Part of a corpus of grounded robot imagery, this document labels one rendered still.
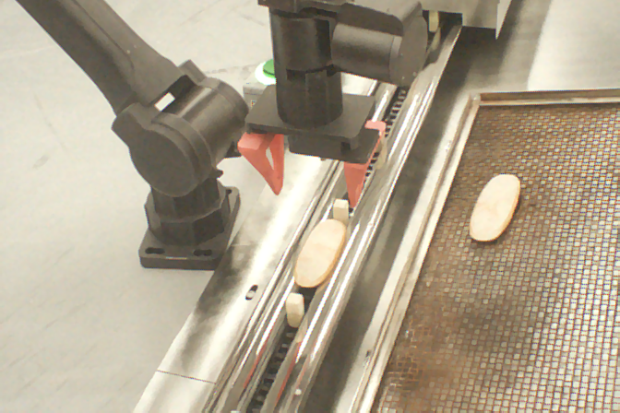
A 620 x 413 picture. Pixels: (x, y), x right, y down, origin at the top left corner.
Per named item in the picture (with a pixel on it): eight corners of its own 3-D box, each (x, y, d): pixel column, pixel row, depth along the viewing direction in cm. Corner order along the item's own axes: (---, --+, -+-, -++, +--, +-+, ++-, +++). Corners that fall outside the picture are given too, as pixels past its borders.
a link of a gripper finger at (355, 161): (367, 230, 88) (365, 146, 82) (292, 218, 90) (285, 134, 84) (387, 185, 93) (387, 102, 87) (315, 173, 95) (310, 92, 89)
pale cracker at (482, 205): (488, 176, 97) (487, 167, 96) (527, 178, 95) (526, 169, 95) (461, 241, 90) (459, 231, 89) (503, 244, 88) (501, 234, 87)
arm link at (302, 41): (289, -30, 82) (253, -1, 78) (363, -16, 79) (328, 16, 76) (295, 41, 87) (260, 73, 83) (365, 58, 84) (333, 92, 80)
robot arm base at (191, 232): (167, 194, 111) (138, 267, 101) (155, 135, 106) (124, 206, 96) (242, 197, 109) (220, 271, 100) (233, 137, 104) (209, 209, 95)
